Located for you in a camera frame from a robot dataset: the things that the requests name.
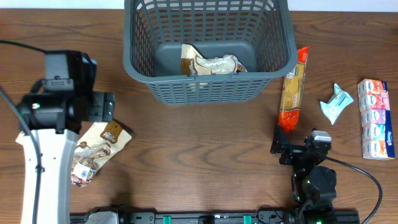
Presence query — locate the PanTree snack bag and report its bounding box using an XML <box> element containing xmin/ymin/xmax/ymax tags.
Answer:
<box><xmin>71</xmin><ymin>121</ymin><xmax>132</xmax><ymax>187</ymax></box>
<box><xmin>180</xmin><ymin>44</ymin><xmax>248</xmax><ymax>76</ymax></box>

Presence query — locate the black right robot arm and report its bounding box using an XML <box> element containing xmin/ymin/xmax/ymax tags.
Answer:
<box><xmin>270</xmin><ymin>125</ymin><xmax>338</xmax><ymax>223</ymax></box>

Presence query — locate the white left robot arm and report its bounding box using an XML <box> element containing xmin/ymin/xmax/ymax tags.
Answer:
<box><xmin>16</xmin><ymin>92</ymin><xmax>116</xmax><ymax>223</ymax></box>

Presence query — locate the orange spaghetti packet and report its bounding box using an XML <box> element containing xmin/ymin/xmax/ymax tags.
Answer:
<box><xmin>278</xmin><ymin>46</ymin><xmax>310</xmax><ymax>133</ymax></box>

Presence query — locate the pale green wipes packet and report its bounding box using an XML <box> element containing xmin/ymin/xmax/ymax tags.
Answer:
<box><xmin>320</xmin><ymin>83</ymin><xmax>354</xmax><ymax>125</ymax></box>

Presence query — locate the Kleenex tissue multipack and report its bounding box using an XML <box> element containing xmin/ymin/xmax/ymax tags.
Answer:
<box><xmin>358</xmin><ymin>78</ymin><xmax>396</xmax><ymax>160</ymax></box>

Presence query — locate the grey plastic lattice basket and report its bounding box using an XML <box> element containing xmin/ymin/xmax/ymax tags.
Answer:
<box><xmin>123</xmin><ymin>0</ymin><xmax>298</xmax><ymax>105</ymax></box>

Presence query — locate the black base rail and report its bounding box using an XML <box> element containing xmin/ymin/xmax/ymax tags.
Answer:
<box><xmin>70</xmin><ymin>208</ymin><xmax>361</xmax><ymax>224</ymax></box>

